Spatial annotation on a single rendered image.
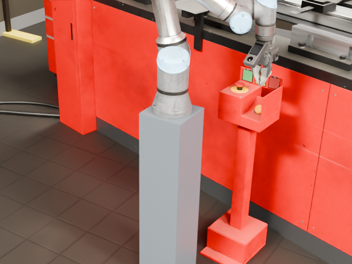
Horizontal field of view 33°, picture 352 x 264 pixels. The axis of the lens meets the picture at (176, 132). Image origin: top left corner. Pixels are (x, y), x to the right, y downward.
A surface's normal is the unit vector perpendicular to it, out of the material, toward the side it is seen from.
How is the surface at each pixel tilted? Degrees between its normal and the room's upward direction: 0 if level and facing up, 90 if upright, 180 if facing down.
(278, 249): 0
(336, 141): 90
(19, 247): 0
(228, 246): 90
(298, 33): 90
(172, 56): 7
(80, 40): 90
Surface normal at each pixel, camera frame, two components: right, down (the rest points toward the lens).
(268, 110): 0.80, 0.30
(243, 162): -0.61, 0.36
